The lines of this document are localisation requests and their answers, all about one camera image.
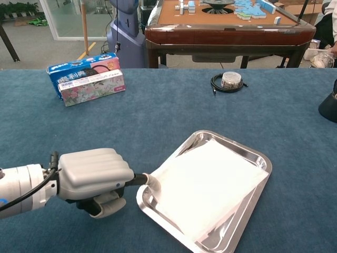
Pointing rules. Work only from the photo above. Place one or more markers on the thin black rod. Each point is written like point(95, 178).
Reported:
point(302, 10)

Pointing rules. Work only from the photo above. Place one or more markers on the clear round plastic jar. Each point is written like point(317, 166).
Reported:
point(231, 80)

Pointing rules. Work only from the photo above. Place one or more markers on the blue table cloth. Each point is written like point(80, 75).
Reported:
point(171, 105)

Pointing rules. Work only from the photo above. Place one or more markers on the shiny metal tray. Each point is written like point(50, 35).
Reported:
point(237, 145)

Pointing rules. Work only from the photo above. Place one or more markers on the brown cardboard box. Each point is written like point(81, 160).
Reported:
point(297, 8)

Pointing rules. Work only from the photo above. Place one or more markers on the blue mahjong tile pile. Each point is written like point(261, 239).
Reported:
point(250, 10)

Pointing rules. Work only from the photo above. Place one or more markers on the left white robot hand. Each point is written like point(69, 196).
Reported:
point(92, 171)

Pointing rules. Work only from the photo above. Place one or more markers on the blue Oreo cookie box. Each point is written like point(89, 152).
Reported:
point(71, 72)

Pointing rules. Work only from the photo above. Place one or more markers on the black slanted table leg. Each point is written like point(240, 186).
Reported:
point(9, 43)

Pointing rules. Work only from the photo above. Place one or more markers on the white paper sheet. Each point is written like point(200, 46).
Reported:
point(210, 184)

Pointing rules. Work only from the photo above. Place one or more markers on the green potted plants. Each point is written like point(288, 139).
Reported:
point(18, 9)

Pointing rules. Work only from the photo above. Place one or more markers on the wooden pole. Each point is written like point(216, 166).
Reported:
point(84, 26)

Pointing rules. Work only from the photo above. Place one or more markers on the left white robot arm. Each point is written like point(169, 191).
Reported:
point(21, 182)

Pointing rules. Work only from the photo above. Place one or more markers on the black mahjong table console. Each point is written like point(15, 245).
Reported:
point(218, 5)

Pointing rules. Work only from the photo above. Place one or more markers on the brown mahjong table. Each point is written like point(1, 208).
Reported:
point(223, 37)

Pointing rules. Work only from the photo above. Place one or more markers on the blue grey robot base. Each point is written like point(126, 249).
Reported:
point(126, 39)

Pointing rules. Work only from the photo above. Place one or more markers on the single white mahjong tile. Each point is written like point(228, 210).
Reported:
point(277, 20)

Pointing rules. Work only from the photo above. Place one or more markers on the green item on floor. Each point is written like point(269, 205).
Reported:
point(38, 21)

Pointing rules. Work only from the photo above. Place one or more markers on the small mahjong tile cluster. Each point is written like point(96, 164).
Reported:
point(185, 6)

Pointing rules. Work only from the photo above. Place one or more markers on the white floral carton box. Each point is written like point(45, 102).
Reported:
point(92, 91)

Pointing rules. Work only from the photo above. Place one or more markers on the black teapot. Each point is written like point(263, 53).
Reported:
point(329, 108)

